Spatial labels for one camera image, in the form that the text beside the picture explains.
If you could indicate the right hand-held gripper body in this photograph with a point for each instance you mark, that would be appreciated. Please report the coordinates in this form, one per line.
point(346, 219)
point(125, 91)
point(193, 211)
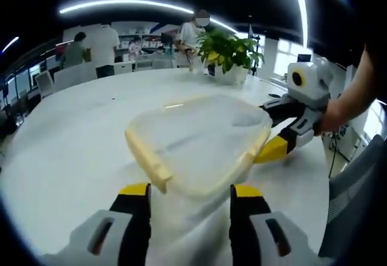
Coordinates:
point(311, 84)

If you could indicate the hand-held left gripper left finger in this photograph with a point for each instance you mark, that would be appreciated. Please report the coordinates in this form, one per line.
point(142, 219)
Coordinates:
point(133, 217)

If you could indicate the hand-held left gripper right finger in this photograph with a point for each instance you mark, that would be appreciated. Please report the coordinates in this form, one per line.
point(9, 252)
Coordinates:
point(245, 217)

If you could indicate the small monitor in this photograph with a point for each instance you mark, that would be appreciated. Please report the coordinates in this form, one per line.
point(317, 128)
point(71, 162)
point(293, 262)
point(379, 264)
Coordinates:
point(304, 58)

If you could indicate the black tripod stand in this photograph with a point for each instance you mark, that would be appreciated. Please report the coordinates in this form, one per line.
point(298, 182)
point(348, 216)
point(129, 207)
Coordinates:
point(257, 51)

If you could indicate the ceiling strip light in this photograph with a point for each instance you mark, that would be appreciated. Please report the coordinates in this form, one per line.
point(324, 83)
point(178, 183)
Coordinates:
point(9, 44)
point(300, 9)

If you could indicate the potted green plant white pot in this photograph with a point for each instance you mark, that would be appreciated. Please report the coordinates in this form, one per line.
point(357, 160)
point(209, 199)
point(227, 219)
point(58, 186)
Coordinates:
point(226, 49)

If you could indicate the grey mesh office chair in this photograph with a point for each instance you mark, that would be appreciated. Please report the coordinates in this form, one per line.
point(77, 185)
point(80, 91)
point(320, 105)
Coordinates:
point(356, 193)

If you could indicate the white chair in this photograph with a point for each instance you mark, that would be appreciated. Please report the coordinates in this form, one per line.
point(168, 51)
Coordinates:
point(75, 77)
point(44, 83)

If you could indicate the long curved ceiling light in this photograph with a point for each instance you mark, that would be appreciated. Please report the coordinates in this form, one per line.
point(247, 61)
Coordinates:
point(121, 4)

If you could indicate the white wall shelf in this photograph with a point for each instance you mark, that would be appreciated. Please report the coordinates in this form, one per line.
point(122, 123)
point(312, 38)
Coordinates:
point(133, 34)

